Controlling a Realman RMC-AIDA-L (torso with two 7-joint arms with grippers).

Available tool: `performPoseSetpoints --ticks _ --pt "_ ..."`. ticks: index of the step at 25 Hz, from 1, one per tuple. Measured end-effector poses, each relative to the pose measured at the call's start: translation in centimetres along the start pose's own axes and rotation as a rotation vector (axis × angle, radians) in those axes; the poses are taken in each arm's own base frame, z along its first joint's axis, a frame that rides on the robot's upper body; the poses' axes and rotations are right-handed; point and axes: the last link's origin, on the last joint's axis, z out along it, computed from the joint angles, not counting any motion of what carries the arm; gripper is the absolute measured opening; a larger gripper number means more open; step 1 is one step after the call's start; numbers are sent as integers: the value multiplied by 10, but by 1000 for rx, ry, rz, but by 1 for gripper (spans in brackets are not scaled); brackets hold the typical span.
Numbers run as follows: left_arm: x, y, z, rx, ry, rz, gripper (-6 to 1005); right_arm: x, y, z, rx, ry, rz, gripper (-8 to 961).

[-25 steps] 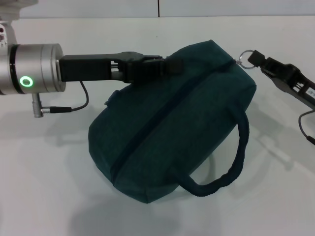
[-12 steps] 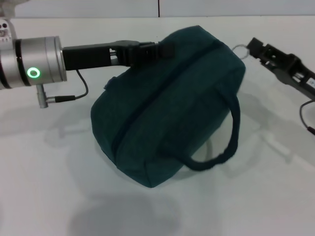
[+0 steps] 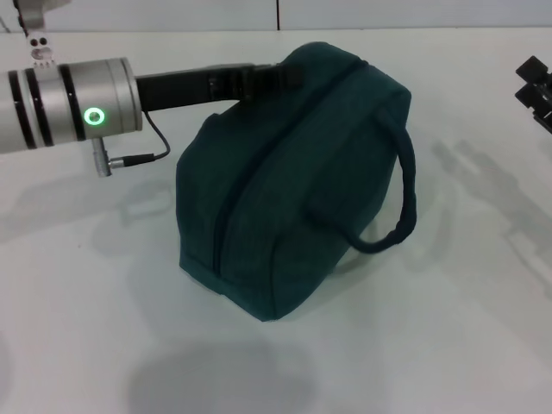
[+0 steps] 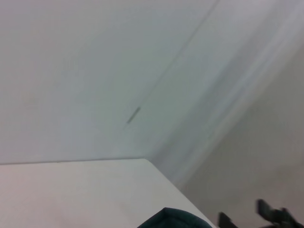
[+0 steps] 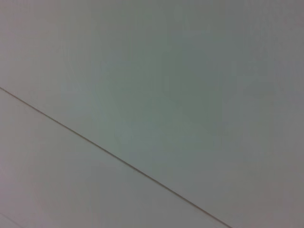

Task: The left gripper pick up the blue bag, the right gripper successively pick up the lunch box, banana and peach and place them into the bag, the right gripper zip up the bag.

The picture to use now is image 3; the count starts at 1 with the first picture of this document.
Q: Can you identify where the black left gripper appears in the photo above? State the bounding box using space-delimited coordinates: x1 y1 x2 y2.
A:
135 60 304 112

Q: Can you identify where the dark teal lunch bag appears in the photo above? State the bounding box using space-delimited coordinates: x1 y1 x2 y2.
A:
175 41 418 323

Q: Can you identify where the dark left arm cable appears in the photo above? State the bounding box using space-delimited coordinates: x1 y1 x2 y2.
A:
110 110 173 167

